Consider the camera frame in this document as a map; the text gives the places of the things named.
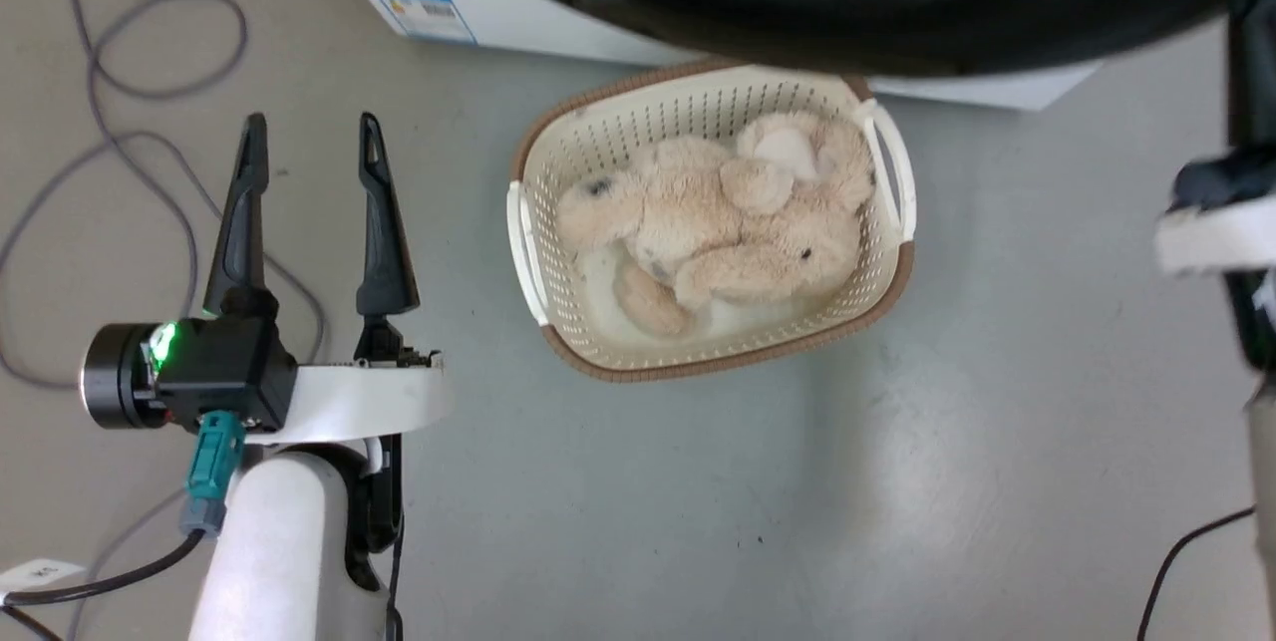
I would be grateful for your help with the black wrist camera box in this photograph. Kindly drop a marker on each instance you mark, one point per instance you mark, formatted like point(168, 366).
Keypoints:
point(214, 372)

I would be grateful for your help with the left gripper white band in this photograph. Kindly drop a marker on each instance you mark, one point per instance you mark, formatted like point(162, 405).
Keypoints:
point(359, 402)

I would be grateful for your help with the beige plush toy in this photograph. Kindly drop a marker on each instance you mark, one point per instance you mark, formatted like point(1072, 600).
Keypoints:
point(718, 222)

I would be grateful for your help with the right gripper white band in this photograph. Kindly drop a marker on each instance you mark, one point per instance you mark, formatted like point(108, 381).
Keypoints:
point(1221, 234)

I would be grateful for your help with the blue energy label sticker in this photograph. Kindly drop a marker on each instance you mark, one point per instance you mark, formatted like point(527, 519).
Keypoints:
point(424, 13)

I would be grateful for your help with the black round washing machine door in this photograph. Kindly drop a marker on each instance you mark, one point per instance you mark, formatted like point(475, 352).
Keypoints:
point(897, 13)

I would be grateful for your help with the cream laundry basket brown rim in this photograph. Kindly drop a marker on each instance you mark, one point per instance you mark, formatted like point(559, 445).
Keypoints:
point(718, 347)

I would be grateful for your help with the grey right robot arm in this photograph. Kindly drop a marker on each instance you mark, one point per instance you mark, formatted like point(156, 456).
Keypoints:
point(1264, 491)

